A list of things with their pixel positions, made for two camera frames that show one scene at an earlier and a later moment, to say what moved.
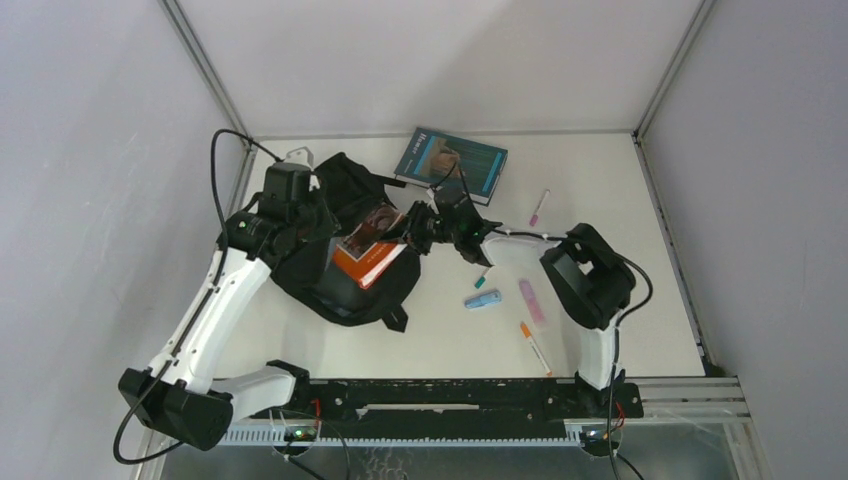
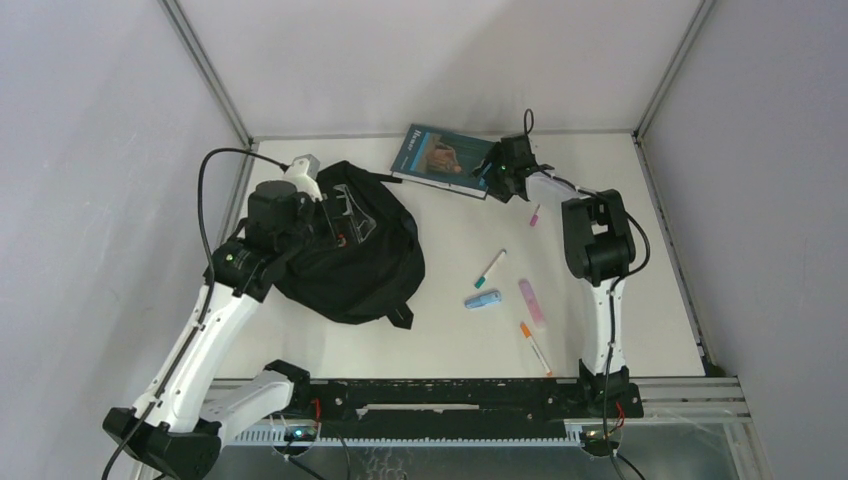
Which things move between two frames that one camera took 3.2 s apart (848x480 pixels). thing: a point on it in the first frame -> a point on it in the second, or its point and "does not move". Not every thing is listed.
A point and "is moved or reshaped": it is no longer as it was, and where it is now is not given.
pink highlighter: (532, 300) does not move
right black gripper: (416, 214) -> (498, 190)
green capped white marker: (482, 279) does not move
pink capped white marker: (534, 218) does not move
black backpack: (307, 274) is moved or reshaped
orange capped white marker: (527, 334) does not move
